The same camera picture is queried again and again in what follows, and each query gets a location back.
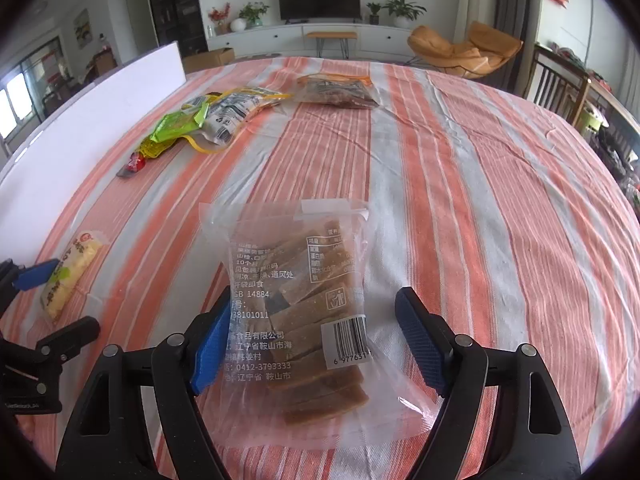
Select framed wall picture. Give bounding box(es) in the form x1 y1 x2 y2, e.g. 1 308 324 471
74 9 92 50

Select grey curtain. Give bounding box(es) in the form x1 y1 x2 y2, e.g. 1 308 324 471
500 0 542 88

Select large potted plant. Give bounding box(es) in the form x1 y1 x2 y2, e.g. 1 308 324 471
382 0 427 29

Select far clear bag brown snacks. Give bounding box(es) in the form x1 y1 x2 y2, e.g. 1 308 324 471
297 74 381 110

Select dark display shelf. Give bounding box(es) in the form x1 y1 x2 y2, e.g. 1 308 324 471
145 0 208 58

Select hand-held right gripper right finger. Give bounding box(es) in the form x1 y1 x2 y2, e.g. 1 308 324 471
395 287 583 480

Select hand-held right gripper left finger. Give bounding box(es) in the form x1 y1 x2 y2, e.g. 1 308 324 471
55 285 233 480

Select wooden bench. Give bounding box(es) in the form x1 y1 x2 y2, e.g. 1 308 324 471
306 31 358 59

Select cardboard box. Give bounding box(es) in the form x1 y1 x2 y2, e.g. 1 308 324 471
182 47 236 74

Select small red snack packet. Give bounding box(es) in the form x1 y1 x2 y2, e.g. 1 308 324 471
116 152 147 179

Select green snack packet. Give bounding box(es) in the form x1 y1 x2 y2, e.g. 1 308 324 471
150 95 221 143

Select red flower arrangement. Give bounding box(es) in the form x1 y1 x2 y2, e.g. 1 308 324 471
209 4 232 35

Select white television cabinet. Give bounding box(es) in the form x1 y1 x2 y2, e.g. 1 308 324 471
207 22 416 61

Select large yellow-edged snack packet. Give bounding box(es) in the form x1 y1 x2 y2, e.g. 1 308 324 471
182 87 292 154

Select green pot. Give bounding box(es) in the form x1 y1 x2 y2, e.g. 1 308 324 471
575 105 608 133

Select leafy potted plant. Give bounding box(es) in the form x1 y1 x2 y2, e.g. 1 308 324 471
239 2 270 30

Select black television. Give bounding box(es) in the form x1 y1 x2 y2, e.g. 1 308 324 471
278 0 362 25

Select clear bag of brown slices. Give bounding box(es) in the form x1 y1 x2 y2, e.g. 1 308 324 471
199 199 441 453

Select orange lounge chair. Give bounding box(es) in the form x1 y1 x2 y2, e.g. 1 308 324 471
407 21 523 80

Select dark wooden chair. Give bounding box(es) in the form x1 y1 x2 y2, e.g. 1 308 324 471
522 44 591 126

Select white foam board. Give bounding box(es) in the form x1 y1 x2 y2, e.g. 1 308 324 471
0 41 187 261

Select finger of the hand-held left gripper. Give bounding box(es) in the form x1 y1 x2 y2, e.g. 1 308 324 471
0 259 61 311
34 316 102 362

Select small yellow cake packet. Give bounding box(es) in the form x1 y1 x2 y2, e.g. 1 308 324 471
40 230 108 323

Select orange striped cloth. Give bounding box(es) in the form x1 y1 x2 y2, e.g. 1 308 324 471
0 55 640 480

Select small yellow snack packet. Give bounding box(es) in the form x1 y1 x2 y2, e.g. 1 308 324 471
137 132 201 160

